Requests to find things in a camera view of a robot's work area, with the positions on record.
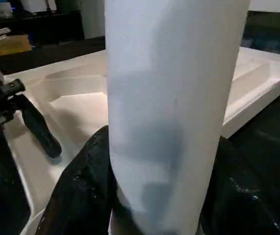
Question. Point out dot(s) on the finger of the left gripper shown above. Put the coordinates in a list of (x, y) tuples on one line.
[(44, 137)]

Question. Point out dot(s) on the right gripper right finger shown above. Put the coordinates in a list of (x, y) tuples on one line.
[(247, 203)]

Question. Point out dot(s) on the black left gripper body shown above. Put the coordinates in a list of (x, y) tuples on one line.
[(0, 102)]

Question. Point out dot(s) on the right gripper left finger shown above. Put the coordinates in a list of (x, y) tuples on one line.
[(81, 191)]

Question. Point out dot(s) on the white plastic table top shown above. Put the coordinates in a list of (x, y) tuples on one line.
[(76, 110)]

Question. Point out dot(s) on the white plastic table leg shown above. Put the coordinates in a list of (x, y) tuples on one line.
[(169, 85)]

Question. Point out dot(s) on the yellow box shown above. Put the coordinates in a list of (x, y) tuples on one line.
[(12, 45)]

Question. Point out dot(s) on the black mat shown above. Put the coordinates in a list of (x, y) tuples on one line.
[(272, 117)]

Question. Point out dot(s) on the dark shelf unit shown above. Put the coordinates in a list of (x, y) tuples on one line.
[(56, 24)]

